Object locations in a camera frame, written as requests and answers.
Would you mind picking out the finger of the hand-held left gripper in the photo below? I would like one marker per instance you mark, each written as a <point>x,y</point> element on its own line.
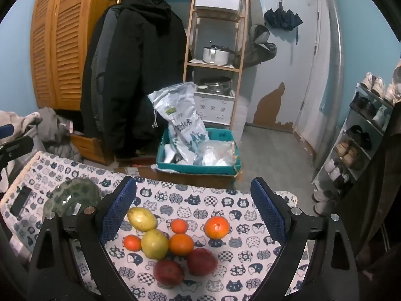
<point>17,147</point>
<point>5,131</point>

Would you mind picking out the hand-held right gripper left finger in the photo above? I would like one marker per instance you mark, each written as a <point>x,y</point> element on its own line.
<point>117,210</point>

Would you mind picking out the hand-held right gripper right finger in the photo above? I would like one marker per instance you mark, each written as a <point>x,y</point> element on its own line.
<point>266,207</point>

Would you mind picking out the yellow-green pear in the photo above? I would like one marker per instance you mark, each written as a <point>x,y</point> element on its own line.
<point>154,243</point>
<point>141,219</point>

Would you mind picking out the small orange tangerine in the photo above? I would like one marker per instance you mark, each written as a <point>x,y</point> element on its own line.
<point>132,243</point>
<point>179,226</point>

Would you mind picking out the scalloped glass plate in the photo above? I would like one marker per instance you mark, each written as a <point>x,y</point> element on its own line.
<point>72,197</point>

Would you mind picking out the large round orange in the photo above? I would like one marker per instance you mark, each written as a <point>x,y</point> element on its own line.
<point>216,227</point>

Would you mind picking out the medium round orange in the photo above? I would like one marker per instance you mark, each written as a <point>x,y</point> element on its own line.
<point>181,244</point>

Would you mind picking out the red apple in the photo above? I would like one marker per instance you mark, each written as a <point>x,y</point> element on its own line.
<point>202,261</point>
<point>169,272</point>

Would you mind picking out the light grey fleece blanket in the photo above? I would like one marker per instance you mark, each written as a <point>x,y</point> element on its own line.
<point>15,117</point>

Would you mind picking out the grey clothes pile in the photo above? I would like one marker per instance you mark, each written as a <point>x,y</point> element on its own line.
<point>50,125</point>

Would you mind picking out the cardboard box with red print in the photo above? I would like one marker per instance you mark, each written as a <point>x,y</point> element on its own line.
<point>134,168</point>

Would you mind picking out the cat-print tablecloth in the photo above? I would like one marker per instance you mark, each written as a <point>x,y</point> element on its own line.
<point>219,200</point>

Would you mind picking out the black smartphone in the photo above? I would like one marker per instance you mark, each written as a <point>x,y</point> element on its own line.
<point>21,199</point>

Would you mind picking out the wooden drawer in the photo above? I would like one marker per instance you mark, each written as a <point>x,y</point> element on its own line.
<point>87,145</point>

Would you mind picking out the clear plastic bag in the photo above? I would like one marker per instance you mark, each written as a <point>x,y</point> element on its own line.
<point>216,153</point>

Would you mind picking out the teal cardboard box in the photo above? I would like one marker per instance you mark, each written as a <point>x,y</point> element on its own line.
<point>200,169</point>

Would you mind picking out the plain cardboard box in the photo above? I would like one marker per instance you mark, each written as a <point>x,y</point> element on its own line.
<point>194,180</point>

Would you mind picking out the thin black jacket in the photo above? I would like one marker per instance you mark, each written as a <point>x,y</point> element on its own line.
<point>89,106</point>

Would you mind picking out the white patterned drawer box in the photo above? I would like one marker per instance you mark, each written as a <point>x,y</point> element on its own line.
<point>216,108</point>

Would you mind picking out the wooden louvered wardrobe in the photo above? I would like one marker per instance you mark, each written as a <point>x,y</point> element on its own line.
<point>69,37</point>

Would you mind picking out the white rice bag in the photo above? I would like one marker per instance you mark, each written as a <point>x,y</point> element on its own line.
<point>184,113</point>

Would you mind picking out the white shoe rack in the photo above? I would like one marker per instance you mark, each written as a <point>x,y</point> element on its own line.
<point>357,122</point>

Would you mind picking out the steel pot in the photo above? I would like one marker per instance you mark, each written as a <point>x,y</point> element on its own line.
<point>216,86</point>

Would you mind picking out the grey jacket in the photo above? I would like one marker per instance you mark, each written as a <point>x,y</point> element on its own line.
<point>105,37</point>

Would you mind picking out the white door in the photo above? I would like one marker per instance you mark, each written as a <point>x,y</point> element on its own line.
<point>300,69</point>

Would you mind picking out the black hooded coat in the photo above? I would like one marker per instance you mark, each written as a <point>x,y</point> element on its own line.
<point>144,69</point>

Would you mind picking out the wooden shelf rack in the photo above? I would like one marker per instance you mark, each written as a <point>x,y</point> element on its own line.
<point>216,65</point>

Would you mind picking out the dark hanging bag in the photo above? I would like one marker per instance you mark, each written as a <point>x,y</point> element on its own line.
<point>260,50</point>

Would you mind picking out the grey metal pipe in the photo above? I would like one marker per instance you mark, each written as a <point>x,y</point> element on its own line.
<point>336,53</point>

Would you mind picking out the dark blue umbrella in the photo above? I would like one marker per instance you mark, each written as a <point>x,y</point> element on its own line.
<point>282,18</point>

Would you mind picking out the white storage box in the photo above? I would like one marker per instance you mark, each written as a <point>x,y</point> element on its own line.
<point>217,0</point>

